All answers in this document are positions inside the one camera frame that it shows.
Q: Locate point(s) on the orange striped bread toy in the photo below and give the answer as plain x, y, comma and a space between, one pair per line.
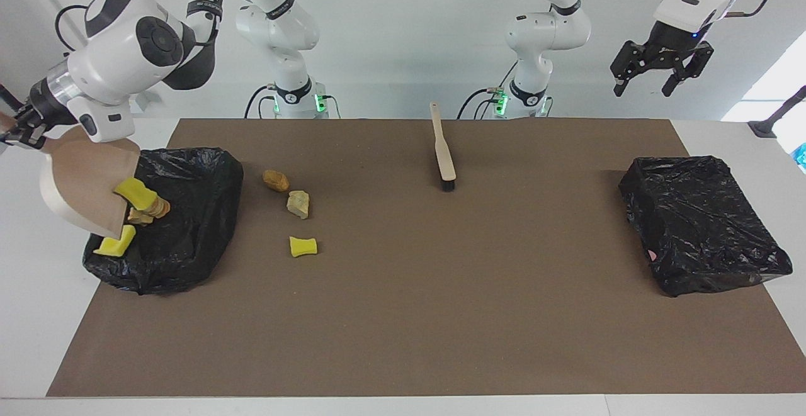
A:
161, 208

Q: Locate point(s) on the black clamp stand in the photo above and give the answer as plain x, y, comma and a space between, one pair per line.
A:
765, 128
7, 95

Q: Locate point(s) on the beige plastic dustpan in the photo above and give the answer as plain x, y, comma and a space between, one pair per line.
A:
88, 177

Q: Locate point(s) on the brown table mat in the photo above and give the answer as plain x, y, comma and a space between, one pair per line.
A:
403, 353

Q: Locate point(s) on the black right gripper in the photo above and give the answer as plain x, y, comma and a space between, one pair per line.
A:
45, 106

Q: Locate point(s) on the blue object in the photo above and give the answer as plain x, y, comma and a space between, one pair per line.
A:
801, 158

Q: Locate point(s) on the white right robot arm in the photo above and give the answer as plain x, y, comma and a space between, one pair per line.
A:
126, 51

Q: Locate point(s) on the yellow and green sponge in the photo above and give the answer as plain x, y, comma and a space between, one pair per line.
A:
114, 244

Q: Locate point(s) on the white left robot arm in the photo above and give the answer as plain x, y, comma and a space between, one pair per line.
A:
548, 32

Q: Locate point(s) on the black bag lined bin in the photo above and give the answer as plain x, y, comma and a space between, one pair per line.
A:
189, 214
699, 227

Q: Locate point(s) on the beige brush with black bristles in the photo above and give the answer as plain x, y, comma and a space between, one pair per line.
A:
444, 151

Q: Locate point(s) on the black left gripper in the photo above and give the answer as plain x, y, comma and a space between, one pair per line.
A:
670, 44

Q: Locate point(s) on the small yellow sponge piece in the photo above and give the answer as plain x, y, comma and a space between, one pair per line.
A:
303, 247

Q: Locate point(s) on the brown nugget toy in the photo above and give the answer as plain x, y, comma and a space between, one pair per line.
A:
276, 180

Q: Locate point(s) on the pale beige bread chunk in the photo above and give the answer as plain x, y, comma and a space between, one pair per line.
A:
298, 204
140, 217

